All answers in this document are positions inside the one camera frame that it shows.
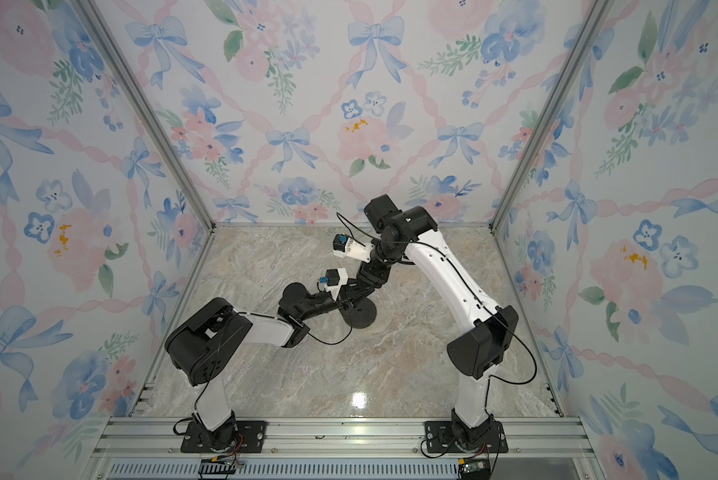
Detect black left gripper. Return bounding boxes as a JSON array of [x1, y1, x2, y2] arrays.
[[299, 281, 373, 325]]

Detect black round microphone stand base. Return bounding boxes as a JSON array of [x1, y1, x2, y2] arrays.
[[340, 298, 377, 329]]

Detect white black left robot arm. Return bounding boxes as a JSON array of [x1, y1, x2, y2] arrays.
[[165, 283, 377, 456]]

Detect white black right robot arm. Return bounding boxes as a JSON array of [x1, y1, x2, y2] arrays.
[[342, 195, 528, 454]]

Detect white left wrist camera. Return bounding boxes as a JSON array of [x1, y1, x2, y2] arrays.
[[317, 268, 349, 301]]

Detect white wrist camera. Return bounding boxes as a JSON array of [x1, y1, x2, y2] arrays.
[[332, 234, 372, 263], [317, 268, 349, 301]]

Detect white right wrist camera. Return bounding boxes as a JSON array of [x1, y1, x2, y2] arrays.
[[332, 234, 372, 263]]

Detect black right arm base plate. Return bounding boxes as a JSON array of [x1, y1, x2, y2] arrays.
[[423, 418, 509, 454]]

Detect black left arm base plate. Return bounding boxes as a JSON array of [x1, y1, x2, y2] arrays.
[[180, 419, 268, 454]]

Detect aluminium mounting rail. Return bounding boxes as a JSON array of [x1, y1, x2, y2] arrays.
[[81, 417, 604, 479]]

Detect aluminium right corner post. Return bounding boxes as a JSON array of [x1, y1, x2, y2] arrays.
[[490, 0, 611, 235]]

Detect aluminium corner post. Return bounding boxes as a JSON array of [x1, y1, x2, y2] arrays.
[[490, 0, 611, 235], [71, 0, 215, 232]]

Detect aluminium left corner post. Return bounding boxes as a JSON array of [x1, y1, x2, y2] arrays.
[[71, 0, 215, 232]]

